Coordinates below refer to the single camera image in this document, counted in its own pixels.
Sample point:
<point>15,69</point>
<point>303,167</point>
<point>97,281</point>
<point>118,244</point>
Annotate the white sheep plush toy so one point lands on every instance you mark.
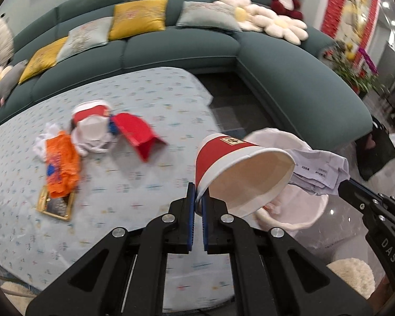
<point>1,39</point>

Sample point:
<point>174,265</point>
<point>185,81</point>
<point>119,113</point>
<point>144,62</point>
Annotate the red carton piece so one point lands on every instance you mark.
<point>135,131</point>

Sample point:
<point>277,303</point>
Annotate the blue plastic scrap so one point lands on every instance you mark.
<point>112,126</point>

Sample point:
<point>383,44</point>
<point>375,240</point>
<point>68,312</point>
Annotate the large yellow embroidered cushion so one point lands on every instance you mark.
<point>138,18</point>

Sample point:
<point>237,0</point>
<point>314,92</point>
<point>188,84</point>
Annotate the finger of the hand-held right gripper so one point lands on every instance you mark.
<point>355,192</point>

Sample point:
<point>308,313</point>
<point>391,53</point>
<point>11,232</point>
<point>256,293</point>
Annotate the dark green corner sofa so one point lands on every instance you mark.
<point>283,72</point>

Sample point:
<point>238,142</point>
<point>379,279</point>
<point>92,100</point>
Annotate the red hanging wall decoration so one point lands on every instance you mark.
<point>335,6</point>

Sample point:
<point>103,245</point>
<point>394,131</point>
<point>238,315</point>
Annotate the gold edged black packet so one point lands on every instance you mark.
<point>54,207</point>

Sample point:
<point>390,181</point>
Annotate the black bag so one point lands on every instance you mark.
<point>377,151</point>

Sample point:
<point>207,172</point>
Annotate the white lined waste bin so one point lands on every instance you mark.
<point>299,210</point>

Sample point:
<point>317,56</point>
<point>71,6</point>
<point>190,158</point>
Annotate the potted flowering plant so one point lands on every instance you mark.
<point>355,72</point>

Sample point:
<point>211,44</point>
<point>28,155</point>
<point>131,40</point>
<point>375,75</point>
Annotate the wide grey-green embroidered cushion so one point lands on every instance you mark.
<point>207,16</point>

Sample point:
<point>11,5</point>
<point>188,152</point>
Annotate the white paper receipt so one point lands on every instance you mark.
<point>319,171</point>

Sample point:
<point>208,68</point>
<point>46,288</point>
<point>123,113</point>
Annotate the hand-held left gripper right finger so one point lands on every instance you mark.
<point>205,232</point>

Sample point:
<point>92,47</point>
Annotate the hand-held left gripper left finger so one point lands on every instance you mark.
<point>191,219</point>

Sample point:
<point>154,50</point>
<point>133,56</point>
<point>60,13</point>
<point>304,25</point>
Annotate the white fluffy seat cushion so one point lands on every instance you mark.
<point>14,289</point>
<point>352,276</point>

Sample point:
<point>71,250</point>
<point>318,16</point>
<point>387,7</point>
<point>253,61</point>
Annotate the crushed red white paper cup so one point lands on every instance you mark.
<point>89,108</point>

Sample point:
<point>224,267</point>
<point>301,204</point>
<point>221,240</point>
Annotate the red and white paper cup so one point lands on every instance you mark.
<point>223,158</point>

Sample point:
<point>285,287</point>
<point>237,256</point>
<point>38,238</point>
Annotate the floral printed tablecloth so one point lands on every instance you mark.
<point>135,187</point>

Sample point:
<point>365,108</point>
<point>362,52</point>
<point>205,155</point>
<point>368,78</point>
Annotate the square grey-green embroidered cushion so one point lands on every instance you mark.
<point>85,38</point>

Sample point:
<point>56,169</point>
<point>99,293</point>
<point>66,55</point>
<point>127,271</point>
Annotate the small yellow embroidered cushion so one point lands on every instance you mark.
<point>42,57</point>

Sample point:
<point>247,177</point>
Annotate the grey plush toy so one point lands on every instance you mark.
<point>10,82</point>

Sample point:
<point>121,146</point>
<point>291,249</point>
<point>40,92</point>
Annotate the orange plastic bag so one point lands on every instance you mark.
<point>62,161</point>

